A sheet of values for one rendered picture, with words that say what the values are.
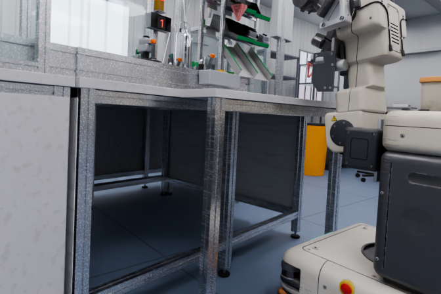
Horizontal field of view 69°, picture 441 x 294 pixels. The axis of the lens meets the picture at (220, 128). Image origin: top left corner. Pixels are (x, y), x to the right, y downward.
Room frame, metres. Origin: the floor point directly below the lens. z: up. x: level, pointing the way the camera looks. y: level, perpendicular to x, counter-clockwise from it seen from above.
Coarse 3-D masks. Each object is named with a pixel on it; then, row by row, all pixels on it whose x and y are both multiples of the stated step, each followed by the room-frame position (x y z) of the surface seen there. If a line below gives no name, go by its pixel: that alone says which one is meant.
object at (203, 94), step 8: (184, 96) 1.21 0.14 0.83; (192, 96) 1.18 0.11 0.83; (200, 96) 1.14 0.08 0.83; (208, 96) 1.11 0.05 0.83; (216, 96) 1.08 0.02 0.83; (224, 96) 1.10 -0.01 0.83; (232, 96) 1.13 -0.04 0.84; (240, 96) 1.15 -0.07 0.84; (248, 96) 1.18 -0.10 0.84; (256, 96) 1.20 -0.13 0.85; (264, 96) 1.23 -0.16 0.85; (272, 96) 1.26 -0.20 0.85; (280, 96) 1.30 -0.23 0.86; (288, 104) 1.40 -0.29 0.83; (296, 104) 1.37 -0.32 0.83; (304, 104) 1.40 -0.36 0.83; (312, 104) 1.44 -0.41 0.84; (320, 104) 1.48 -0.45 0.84; (328, 104) 1.53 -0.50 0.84
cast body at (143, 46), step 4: (144, 36) 1.40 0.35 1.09; (148, 36) 1.41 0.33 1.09; (140, 40) 1.40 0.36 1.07; (144, 40) 1.39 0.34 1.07; (148, 40) 1.40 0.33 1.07; (140, 44) 1.40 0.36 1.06; (144, 44) 1.39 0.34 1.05; (140, 48) 1.40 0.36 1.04; (144, 48) 1.38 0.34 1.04; (148, 48) 1.39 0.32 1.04; (140, 52) 1.43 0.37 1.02
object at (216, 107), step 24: (216, 120) 1.10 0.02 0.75; (216, 144) 1.11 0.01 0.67; (216, 168) 1.11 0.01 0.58; (336, 168) 1.64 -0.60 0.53; (216, 192) 1.12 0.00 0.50; (336, 192) 1.64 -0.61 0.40; (216, 216) 1.12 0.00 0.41; (336, 216) 1.65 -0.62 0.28; (216, 240) 1.12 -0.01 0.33; (216, 264) 1.13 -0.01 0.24
